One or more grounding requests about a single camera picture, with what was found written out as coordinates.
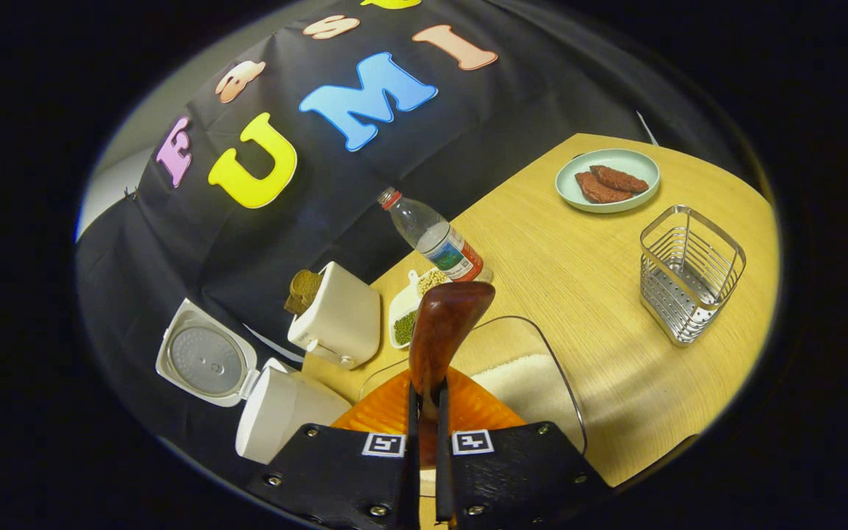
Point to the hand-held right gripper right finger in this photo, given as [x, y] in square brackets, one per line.
[527, 471]

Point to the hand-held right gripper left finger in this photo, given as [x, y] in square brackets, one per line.
[336, 471]

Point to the white rice cooker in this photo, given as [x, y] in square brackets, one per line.
[284, 412]

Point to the white rice heap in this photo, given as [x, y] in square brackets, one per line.
[527, 390]

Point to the brown wooden spoon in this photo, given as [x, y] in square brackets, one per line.
[442, 324]

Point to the clear plastic container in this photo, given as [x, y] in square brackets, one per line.
[512, 338]

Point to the white toaster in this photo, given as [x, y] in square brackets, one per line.
[343, 316]

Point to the green beans heap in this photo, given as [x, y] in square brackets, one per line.
[404, 327]

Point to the brown bread slice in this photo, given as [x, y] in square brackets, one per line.
[308, 283]
[295, 303]

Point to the white divided dish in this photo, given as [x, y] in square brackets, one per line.
[402, 302]

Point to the pale beans heap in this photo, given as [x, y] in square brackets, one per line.
[431, 282]

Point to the clear plastic water bottle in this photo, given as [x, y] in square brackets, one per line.
[439, 243]

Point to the brown meat piece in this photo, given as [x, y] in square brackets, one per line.
[601, 190]
[619, 178]

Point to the pale green plate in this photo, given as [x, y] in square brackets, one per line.
[608, 158]

